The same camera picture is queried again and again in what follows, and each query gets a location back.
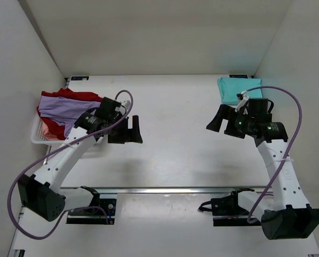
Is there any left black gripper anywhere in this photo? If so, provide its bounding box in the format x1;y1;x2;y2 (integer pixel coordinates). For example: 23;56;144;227
109;112;144;142

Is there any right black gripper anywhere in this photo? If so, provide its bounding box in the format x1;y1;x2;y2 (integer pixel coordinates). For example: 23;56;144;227
206;105;254;139

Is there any purple t shirt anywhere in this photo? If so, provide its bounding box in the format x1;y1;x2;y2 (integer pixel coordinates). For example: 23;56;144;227
38;96;102;140

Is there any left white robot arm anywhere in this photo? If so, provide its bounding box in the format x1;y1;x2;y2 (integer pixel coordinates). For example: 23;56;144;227
17;97;143;222

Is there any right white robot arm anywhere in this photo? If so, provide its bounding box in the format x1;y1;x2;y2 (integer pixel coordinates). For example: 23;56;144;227
206;99;319;240

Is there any folded teal t shirt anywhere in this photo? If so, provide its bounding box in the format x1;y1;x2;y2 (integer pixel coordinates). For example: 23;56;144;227
217;77;262;105

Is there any right blue label sticker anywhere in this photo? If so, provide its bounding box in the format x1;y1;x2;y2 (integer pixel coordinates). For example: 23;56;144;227
229;74;248;79

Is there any red t shirt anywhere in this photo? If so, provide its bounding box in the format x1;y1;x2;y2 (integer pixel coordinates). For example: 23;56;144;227
36;88;104;141

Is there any pink garment in basket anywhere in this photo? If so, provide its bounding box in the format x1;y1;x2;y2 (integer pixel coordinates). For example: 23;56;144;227
42;121;58;141

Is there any white plastic basket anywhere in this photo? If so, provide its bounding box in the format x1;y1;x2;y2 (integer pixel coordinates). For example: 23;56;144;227
30;116;105;153

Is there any aluminium table rail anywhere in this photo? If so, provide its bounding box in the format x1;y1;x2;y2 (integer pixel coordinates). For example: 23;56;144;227
60;187;272;195

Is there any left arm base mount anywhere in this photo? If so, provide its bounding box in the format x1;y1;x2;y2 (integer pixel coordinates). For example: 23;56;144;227
66;186;117;225

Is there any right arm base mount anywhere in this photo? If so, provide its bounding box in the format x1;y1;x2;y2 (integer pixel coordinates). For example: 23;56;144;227
198;187;261;227

